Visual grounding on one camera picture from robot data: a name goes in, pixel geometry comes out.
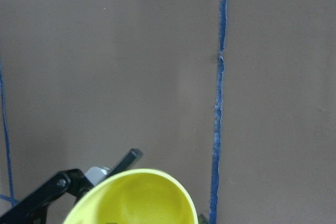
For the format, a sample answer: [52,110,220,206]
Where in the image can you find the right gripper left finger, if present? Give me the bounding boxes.
[1,148,143,223]

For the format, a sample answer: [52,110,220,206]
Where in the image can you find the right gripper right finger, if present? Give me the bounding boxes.
[197,214,207,224]

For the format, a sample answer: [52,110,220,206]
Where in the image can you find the yellow plastic cup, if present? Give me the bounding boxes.
[64,168,198,223]

